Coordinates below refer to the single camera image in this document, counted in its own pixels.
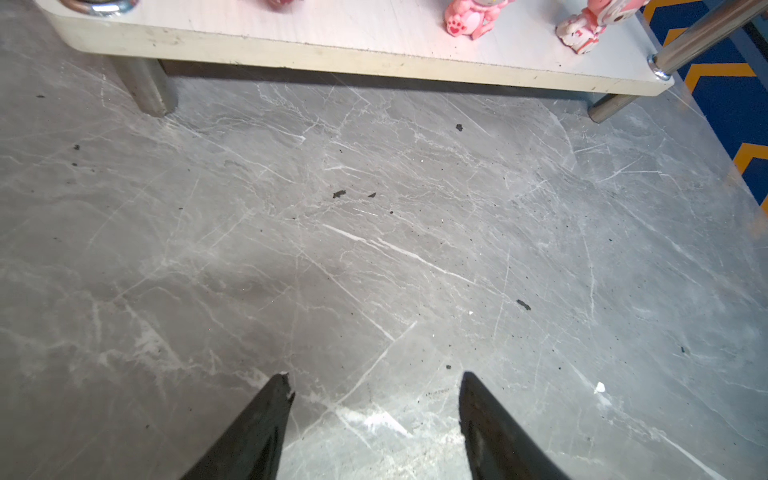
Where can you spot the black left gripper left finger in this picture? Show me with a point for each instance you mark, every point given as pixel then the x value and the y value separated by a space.
pixel 251 446

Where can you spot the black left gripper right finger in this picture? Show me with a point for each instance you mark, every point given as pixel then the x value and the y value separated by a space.
pixel 497 447

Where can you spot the pink round head doll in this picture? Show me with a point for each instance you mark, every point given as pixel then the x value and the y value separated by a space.
pixel 582 32

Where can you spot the pink sheep toy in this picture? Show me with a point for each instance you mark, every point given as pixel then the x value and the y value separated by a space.
pixel 472 18

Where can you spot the yellow flower doll toy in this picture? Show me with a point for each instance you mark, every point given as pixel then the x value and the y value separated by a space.
pixel 280 4

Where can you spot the white two-tier shelf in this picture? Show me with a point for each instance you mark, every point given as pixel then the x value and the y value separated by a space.
pixel 403 39

